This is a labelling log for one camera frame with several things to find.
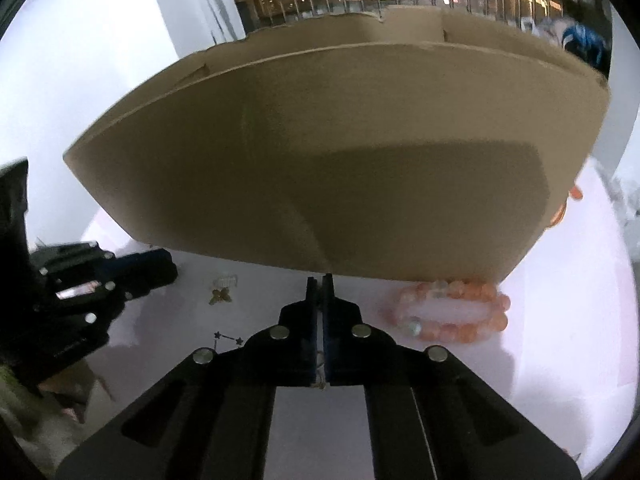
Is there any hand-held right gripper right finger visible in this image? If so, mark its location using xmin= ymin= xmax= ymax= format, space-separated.
xmin=321 ymin=273 xmax=583 ymax=480

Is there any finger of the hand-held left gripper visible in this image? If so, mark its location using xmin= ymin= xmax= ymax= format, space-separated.
xmin=54 ymin=273 xmax=178 ymax=333
xmin=31 ymin=241 xmax=179 ymax=287

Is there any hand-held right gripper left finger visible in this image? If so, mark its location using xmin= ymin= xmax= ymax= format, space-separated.
xmin=55 ymin=276 xmax=321 ymax=480

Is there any orange bead bracelet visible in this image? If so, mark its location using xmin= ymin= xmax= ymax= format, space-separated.
xmin=389 ymin=279 xmax=512 ymax=345

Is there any torn cardboard box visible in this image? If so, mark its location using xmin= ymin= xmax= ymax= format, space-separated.
xmin=62 ymin=5 xmax=612 ymax=284

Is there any blue cloth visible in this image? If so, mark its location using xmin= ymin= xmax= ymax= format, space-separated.
xmin=561 ymin=22 xmax=609 ymax=69

